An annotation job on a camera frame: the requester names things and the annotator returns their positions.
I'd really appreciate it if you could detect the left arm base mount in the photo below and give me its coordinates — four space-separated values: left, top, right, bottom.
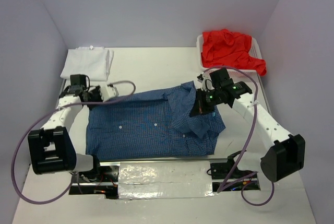
68 163 120 199

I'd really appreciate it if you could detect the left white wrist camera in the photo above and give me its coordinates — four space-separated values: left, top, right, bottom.
100 85 119 102

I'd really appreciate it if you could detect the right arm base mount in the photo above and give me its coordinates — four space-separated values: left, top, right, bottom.
206 151 260 193

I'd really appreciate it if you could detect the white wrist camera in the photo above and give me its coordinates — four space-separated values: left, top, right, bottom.
197 73 214 91
100 85 119 102

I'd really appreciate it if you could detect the shiny silver tape sheet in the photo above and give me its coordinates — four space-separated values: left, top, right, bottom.
118 161 214 199

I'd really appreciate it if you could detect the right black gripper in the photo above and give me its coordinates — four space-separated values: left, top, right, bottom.
190 87 222 117

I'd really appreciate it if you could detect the white plastic basket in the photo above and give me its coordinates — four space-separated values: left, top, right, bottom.
196 34 262 78

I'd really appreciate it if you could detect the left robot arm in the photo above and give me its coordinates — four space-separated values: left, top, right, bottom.
28 74 102 181

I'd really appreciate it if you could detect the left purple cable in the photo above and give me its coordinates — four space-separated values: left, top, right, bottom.
10 80 136 204

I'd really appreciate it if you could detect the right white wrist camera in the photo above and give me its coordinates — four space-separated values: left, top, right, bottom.
197 73 214 91

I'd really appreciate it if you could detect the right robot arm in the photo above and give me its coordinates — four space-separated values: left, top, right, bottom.
190 67 306 183

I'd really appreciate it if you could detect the folded white shirt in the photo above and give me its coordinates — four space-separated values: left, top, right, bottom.
60 46 114 81

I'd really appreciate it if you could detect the red shirt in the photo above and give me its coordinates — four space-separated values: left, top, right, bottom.
200 29 267 76

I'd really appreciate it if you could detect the blue plaid long sleeve shirt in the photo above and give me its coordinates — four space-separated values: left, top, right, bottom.
86 81 225 161

